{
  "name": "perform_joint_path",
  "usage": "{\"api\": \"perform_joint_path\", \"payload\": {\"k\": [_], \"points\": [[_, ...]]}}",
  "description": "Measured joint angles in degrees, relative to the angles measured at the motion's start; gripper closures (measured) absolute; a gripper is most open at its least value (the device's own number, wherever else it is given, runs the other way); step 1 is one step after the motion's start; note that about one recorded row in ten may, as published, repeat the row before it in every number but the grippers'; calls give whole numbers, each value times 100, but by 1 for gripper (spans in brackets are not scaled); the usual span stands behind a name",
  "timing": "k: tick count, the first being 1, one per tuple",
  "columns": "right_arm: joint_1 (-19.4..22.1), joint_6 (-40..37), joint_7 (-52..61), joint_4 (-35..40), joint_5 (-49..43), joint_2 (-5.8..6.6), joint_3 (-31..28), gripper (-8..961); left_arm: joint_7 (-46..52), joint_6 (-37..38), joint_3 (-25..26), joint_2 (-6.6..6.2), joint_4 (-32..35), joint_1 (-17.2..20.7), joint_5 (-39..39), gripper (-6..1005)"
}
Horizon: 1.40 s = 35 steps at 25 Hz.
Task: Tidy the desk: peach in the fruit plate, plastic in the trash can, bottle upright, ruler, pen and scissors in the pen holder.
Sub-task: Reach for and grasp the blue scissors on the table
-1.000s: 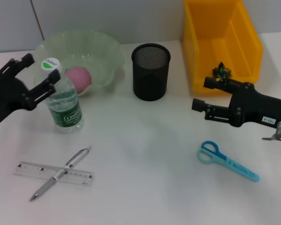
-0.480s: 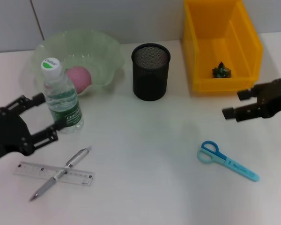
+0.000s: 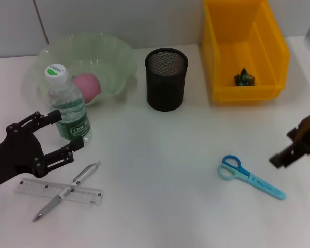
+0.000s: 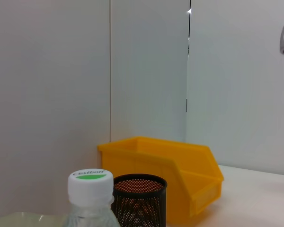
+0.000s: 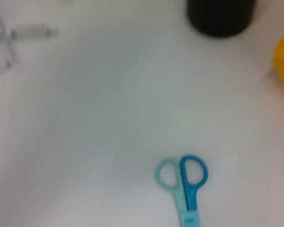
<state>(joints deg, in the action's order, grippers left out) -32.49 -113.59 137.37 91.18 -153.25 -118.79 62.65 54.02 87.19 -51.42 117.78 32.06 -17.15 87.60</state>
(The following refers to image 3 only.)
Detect pale green glass fruit bowl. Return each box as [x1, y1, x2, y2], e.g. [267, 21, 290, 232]
[32, 31, 139, 108]

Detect clear green-labelled water bottle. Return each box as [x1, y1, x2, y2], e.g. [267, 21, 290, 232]
[44, 63, 93, 143]

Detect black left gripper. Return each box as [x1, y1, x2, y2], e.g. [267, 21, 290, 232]
[0, 110, 85, 191]

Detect yellow plastic bin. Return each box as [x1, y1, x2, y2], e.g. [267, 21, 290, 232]
[201, 0, 291, 104]

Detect transparent plastic ruler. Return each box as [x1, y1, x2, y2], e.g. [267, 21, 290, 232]
[14, 177, 104, 206]

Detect blue scissors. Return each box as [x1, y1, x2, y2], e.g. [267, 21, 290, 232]
[216, 154, 287, 201]

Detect green plastic wrapper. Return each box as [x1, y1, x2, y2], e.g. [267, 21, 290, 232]
[234, 67, 256, 87]

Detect black mesh pen holder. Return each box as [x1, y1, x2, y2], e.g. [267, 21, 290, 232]
[144, 47, 189, 112]

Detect silver pen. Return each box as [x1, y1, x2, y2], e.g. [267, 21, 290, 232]
[32, 160, 102, 223]

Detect pink peach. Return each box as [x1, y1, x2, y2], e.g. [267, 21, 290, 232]
[72, 73, 102, 104]

